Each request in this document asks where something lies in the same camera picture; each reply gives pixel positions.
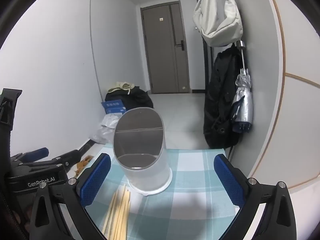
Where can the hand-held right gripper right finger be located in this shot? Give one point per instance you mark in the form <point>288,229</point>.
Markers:
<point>230,180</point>

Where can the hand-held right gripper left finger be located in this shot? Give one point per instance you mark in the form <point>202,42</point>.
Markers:
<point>96,180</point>

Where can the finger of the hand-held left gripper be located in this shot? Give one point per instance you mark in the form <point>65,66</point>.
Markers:
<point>67,156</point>
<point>37,153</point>

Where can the bundle of wooden chopsticks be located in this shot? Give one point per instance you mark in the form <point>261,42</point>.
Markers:
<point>120,215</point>

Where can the frosted white utensil holder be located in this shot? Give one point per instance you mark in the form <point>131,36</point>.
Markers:
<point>147,177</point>

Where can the person's left hand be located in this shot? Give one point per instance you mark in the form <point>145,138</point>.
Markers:
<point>23,217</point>

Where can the orange brown scraps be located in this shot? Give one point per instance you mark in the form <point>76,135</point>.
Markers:
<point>82,165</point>

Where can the teal checkered tablecloth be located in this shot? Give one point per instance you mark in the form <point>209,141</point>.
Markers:
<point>190,180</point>

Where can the person's black jacket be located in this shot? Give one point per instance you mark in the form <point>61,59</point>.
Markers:
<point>7,217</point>

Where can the white plastic bag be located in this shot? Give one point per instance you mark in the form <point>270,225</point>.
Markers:
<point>107,127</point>

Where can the blue cardboard box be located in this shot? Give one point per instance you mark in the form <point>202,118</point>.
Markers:
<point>112,106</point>

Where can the silver folded umbrella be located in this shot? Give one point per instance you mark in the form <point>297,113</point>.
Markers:
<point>243,100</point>

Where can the beige cloth bag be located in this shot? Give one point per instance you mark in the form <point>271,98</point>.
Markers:
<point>122,86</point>

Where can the white panel with wooden trim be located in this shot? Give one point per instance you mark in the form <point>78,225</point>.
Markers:
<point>295,117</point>

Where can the black bag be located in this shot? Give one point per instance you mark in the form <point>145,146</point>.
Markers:
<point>140,100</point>

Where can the grey brown door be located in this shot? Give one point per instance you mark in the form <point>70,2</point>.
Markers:
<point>162,55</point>

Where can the white hanging bag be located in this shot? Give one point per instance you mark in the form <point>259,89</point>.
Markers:
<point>217,17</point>

